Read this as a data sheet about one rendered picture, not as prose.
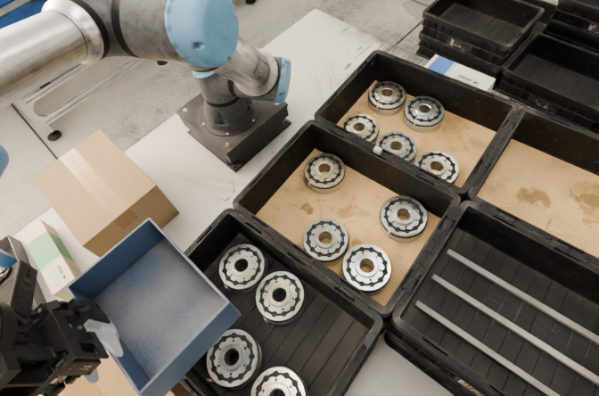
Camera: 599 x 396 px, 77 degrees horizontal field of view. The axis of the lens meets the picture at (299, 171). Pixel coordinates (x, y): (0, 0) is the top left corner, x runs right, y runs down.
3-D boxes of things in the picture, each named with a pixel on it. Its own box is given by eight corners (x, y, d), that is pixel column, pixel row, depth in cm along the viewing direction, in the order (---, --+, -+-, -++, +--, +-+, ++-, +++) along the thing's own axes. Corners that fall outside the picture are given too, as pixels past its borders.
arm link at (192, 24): (248, 57, 106) (115, -39, 53) (299, 63, 103) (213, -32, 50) (241, 100, 107) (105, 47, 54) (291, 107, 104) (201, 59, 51)
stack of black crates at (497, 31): (407, 87, 201) (421, 12, 164) (439, 56, 211) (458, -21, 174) (477, 123, 184) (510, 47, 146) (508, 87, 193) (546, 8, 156)
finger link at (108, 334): (132, 367, 50) (82, 369, 42) (111, 334, 53) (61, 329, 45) (150, 349, 51) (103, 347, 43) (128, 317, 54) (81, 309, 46)
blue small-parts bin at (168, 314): (91, 301, 60) (64, 287, 55) (166, 235, 66) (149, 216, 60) (161, 400, 52) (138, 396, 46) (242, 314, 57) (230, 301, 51)
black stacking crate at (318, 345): (150, 331, 82) (123, 319, 72) (241, 228, 93) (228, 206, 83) (290, 477, 66) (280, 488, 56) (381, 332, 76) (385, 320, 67)
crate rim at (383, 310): (231, 209, 85) (228, 204, 83) (311, 123, 96) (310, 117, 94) (386, 322, 69) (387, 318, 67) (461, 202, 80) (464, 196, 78)
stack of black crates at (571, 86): (479, 122, 184) (502, 69, 155) (509, 87, 194) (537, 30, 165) (563, 166, 166) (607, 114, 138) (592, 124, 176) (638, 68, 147)
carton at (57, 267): (35, 242, 110) (20, 234, 105) (53, 228, 112) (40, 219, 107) (68, 301, 99) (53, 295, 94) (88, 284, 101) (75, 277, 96)
